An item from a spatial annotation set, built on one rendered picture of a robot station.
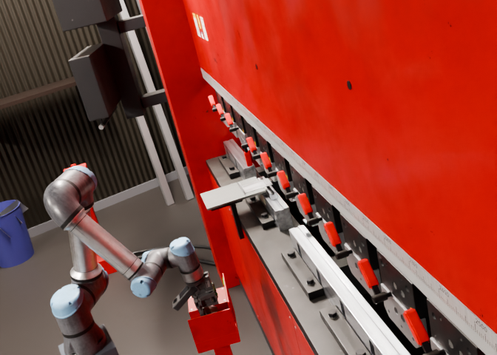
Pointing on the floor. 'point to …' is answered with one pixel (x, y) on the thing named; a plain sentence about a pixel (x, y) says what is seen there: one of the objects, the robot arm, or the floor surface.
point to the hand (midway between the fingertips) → (207, 323)
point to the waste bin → (13, 234)
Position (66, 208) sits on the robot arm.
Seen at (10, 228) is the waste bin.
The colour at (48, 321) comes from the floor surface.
